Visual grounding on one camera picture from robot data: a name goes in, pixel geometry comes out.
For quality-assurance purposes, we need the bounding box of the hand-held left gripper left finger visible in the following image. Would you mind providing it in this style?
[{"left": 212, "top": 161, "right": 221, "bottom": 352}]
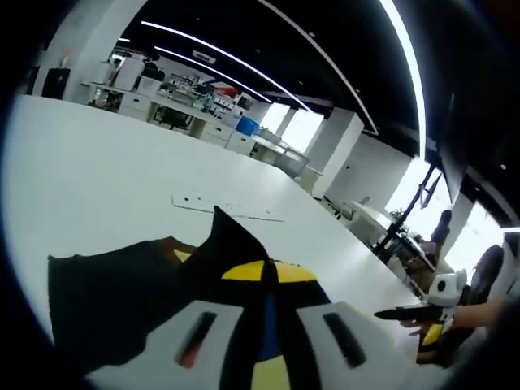
[{"left": 141, "top": 261, "right": 270, "bottom": 390}]

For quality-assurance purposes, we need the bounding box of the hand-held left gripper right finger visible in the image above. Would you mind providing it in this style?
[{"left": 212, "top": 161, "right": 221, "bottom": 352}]
[{"left": 272, "top": 261, "right": 411, "bottom": 390}]

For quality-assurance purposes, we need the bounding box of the multicoloured garment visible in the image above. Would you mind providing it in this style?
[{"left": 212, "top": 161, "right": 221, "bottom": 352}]
[{"left": 47, "top": 205, "right": 338, "bottom": 390}]

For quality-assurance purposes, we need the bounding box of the blue container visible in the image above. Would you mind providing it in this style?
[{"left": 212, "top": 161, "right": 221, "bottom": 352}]
[{"left": 236, "top": 116, "right": 262, "bottom": 137}]

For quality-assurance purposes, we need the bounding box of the white workbench row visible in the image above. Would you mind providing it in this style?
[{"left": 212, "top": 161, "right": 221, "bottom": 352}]
[{"left": 89, "top": 79, "right": 288, "bottom": 158}]

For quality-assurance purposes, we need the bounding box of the curved ceiling light strip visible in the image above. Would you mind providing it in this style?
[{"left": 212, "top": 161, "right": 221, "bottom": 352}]
[{"left": 378, "top": 0, "right": 428, "bottom": 160}]

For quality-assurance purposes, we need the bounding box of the long ceiling light strip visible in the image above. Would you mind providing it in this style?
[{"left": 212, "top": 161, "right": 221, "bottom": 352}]
[
  {"left": 153, "top": 45, "right": 272, "bottom": 103},
  {"left": 140, "top": 19, "right": 313, "bottom": 112}
]

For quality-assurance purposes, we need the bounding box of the black box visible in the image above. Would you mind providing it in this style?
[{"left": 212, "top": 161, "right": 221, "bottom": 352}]
[{"left": 41, "top": 67, "right": 72, "bottom": 99}]

